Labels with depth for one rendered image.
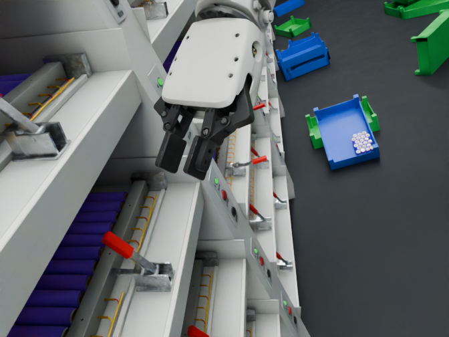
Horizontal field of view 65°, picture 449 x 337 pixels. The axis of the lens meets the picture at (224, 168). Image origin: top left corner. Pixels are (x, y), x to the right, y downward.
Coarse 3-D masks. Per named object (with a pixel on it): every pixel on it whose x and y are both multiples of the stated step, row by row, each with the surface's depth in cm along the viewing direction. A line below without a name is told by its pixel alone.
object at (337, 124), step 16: (320, 112) 165; (336, 112) 165; (352, 112) 162; (320, 128) 158; (336, 128) 161; (352, 128) 157; (368, 128) 151; (336, 144) 157; (352, 144) 153; (336, 160) 153; (352, 160) 147
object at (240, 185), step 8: (240, 128) 102; (248, 128) 101; (232, 136) 99; (240, 136) 98; (248, 136) 98; (232, 144) 95; (240, 144) 95; (248, 144) 94; (240, 152) 92; (248, 152) 91; (232, 160) 89; (240, 160) 89; (248, 160) 89; (248, 168) 86; (248, 176) 84; (232, 184) 82; (240, 184) 82; (248, 184) 81; (232, 192) 80; (240, 192) 79; (248, 192) 79; (240, 200) 77; (248, 200) 78; (248, 208) 77; (248, 216) 76
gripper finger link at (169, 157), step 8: (168, 112) 40; (176, 128) 39; (168, 136) 38; (176, 136) 38; (168, 144) 38; (176, 144) 39; (184, 144) 40; (160, 152) 37; (168, 152) 38; (176, 152) 39; (160, 160) 37; (168, 160) 38; (176, 160) 39; (168, 168) 38; (176, 168) 39
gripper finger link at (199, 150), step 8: (224, 120) 35; (216, 128) 35; (224, 128) 35; (200, 136) 36; (216, 136) 36; (224, 136) 36; (192, 144) 35; (200, 144) 36; (208, 144) 36; (192, 152) 35; (200, 152) 36; (208, 152) 36; (192, 160) 35; (200, 160) 35; (208, 160) 36; (184, 168) 35; (192, 168) 35; (200, 168) 35; (192, 176) 36; (200, 176) 37
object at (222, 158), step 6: (228, 138) 94; (222, 144) 91; (228, 144) 93; (234, 144) 93; (222, 150) 89; (234, 150) 91; (222, 156) 87; (222, 162) 85; (222, 168) 83; (222, 174) 81
